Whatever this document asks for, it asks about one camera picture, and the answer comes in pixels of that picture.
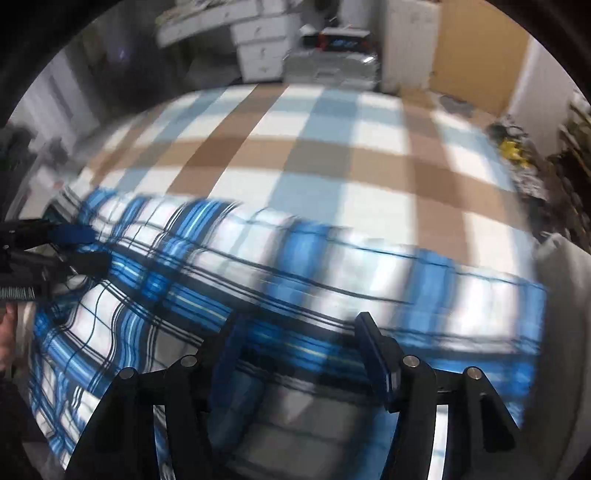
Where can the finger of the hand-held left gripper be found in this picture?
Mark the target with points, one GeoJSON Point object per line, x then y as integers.
{"type": "Point", "coordinates": [74, 234]}
{"type": "Point", "coordinates": [87, 261]}

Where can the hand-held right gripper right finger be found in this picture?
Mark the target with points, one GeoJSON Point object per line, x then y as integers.
{"type": "Point", "coordinates": [375, 353]}

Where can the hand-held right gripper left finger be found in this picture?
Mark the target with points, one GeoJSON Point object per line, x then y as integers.
{"type": "Point", "coordinates": [240, 344]}

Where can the blue white plaid shirt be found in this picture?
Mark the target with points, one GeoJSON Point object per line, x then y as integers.
{"type": "Point", "coordinates": [323, 277]}

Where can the person's left hand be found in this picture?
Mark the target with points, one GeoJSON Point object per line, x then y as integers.
{"type": "Point", "coordinates": [7, 332]}

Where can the grey pillow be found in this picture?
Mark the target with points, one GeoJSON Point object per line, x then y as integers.
{"type": "Point", "coordinates": [558, 300]}

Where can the checkered bed sheet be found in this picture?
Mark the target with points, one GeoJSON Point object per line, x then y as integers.
{"type": "Point", "coordinates": [323, 152]}

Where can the yellow black sneaker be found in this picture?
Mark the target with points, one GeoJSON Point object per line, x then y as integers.
{"type": "Point", "coordinates": [513, 151]}

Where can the white grey sneaker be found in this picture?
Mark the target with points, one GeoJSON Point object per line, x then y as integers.
{"type": "Point", "coordinates": [508, 129]}

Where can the grey cloth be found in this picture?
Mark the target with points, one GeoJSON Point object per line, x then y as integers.
{"type": "Point", "coordinates": [457, 105]}

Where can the white desk with drawers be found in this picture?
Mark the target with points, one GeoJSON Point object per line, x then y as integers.
{"type": "Point", "coordinates": [261, 50]}

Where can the silver suitcase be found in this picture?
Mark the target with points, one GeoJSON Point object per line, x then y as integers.
{"type": "Point", "coordinates": [323, 69]}

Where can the black red box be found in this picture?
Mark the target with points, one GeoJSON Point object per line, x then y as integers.
{"type": "Point", "coordinates": [344, 39]}

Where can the wooden door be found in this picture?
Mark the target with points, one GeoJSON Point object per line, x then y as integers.
{"type": "Point", "coordinates": [480, 55]}

